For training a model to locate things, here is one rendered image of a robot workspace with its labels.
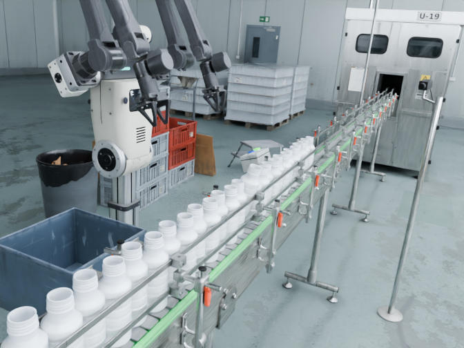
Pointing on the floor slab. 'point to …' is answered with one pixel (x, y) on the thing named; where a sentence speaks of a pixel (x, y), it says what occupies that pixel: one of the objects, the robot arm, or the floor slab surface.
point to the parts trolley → (184, 91)
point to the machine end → (399, 75)
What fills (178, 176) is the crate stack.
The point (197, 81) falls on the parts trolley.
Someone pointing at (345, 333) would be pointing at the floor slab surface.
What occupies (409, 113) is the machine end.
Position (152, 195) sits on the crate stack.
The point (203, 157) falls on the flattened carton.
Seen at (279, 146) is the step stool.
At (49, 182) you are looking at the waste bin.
